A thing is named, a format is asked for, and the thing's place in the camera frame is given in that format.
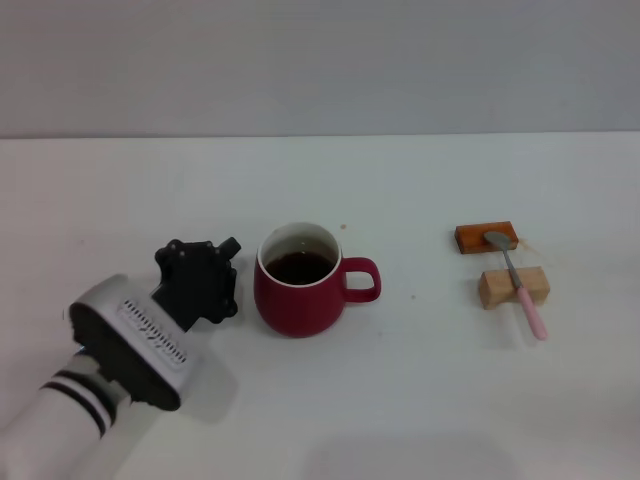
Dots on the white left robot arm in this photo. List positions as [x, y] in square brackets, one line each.
[50, 425]

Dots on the orange-brown wooden block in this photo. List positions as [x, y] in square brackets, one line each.
[472, 239]

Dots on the red ceramic cup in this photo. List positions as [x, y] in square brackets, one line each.
[300, 315]

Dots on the light wooden arch block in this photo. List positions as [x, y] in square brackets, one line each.
[495, 289]

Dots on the dark brown coffee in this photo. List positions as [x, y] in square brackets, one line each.
[300, 267]

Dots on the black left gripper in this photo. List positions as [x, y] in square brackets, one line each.
[200, 280]

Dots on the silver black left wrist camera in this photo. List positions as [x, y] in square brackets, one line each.
[110, 310]

